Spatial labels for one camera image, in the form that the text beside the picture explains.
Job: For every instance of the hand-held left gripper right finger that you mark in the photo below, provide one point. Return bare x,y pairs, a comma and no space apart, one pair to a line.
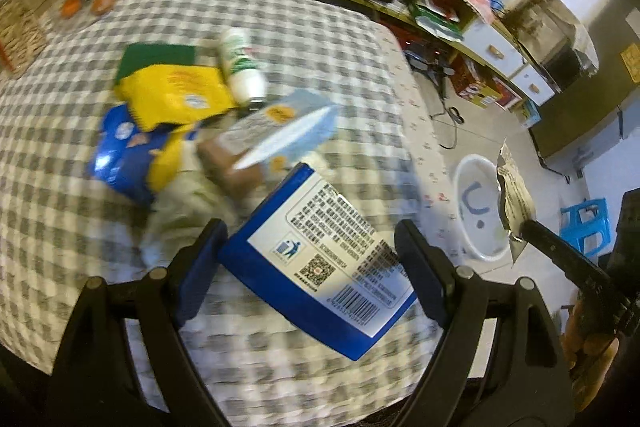
425,267

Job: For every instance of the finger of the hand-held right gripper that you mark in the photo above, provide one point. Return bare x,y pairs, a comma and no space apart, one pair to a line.
555,249

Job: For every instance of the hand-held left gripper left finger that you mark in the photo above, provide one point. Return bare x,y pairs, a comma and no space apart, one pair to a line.
200,267

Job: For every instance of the white plastic basin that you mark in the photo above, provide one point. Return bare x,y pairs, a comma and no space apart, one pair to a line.
472,227

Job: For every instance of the silver foil wrapper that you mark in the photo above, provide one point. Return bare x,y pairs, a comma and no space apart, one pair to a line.
512,197

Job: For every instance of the blue and white carton box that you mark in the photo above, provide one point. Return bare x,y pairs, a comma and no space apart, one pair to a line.
310,257

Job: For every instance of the green and yellow sponge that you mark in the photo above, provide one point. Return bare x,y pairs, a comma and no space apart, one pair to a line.
150,54

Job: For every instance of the person's right hand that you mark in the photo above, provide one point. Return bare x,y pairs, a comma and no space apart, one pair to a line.
595,347

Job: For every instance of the blue plastic stool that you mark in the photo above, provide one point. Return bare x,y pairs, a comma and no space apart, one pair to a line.
580,232

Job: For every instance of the beige crumpled paper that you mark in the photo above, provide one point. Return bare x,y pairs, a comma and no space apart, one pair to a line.
185,207

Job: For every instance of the brown packet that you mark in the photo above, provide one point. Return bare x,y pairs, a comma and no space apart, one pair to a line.
225,167

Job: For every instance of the blue snack bag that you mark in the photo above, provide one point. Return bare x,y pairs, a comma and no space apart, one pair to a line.
120,152

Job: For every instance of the dark wooden cabinet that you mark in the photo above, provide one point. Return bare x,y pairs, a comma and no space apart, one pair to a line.
590,107

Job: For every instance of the light blue paper carton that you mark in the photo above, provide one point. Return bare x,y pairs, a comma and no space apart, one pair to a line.
300,127

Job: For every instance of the yellow snack bag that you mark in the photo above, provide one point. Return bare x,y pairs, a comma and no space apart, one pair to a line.
175,92

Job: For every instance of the red cardboard box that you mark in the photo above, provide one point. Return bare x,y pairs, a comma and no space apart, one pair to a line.
480,84

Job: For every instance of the white plastic bottle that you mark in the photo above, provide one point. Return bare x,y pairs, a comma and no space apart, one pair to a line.
240,67

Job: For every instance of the dried plant bouquet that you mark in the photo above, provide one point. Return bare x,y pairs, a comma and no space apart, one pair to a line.
535,7

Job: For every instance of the small orange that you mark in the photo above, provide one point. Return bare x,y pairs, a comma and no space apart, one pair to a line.
102,2
70,7

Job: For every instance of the glass jar of seeds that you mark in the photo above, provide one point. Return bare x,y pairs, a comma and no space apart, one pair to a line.
20,32

